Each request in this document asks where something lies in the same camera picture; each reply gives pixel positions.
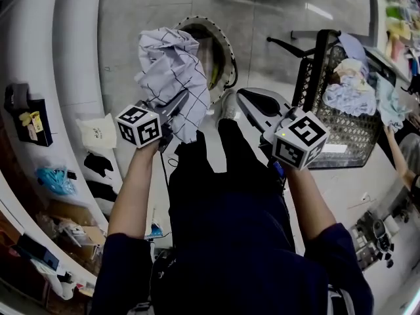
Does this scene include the person's right forearm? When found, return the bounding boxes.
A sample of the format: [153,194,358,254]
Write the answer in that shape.
[284,165,338,242]

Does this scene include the cardboard box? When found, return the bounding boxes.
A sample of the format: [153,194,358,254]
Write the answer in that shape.
[35,198,108,261]

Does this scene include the person's left forearm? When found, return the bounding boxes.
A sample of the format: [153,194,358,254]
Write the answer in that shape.
[107,139,155,239]

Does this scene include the white device in plastic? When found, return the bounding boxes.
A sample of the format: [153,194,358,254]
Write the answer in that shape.
[64,223,89,242]

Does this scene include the dark grey pouch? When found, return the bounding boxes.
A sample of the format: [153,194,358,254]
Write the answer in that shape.
[3,83,30,111]

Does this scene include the pile of colourful clothes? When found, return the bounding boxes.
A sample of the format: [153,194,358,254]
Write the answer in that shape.
[382,0,420,65]

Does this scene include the black stand base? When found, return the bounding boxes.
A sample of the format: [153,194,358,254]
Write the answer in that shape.
[266,36,318,58]

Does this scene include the wicker laundry basket white liner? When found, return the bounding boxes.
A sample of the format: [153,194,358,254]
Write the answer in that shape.
[172,15,238,106]

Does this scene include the white metal shelving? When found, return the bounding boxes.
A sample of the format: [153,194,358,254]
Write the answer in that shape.
[0,0,129,315]

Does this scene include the teal box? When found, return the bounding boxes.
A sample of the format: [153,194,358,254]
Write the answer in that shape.
[14,234,60,272]

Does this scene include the black flat box yellow tags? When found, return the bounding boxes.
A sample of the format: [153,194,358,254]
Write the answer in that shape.
[14,97,54,148]

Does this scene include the person's navy shirt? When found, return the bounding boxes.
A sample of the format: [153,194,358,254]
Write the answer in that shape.
[91,188,375,315]

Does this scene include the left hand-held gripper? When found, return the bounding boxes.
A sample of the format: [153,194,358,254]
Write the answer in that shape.
[115,91,190,153]

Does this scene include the white checked clothes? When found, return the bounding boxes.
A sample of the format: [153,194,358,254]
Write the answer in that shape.
[133,27,211,144]

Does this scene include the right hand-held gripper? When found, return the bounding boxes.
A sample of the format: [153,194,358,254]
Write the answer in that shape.
[235,87,348,179]

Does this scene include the white table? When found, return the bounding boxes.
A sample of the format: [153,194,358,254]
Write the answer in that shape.
[343,0,420,81]

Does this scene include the white tote bag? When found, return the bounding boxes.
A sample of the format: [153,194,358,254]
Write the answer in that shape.
[75,112,118,159]

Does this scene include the person's black trousers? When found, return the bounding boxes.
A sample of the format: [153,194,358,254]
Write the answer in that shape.
[167,118,296,255]

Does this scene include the light blue garment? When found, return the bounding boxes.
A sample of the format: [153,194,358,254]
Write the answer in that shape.
[375,72,411,134]

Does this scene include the grey electronic equipment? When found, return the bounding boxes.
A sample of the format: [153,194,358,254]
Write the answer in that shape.
[347,205,410,274]

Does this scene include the teal packet in plastic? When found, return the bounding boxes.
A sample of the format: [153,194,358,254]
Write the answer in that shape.
[34,165,78,196]

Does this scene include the person's white shoe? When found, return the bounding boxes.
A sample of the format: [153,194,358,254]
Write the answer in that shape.
[215,90,239,129]

